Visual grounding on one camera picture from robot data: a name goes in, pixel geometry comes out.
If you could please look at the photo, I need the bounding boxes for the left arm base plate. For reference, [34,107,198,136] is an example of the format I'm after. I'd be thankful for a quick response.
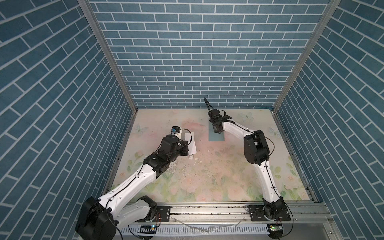
[131,205,171,223]

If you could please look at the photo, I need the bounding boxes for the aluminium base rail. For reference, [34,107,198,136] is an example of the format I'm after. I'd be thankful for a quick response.
[86,202,334,226]

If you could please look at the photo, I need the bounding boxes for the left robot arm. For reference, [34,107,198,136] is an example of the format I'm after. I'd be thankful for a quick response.
[75,134,191,240]

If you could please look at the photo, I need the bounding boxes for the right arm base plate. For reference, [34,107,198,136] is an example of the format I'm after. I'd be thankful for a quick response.
[245,205,292,222]

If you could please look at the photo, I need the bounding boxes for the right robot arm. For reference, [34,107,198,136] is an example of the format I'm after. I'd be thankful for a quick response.
[204,98,291,221]

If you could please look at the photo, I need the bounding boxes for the teal envelope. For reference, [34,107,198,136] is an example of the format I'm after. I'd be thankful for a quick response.
[209,128,225,142]

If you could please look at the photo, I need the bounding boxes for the white letter paper blue border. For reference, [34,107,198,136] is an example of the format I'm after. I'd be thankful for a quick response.
[185,132,197,155]

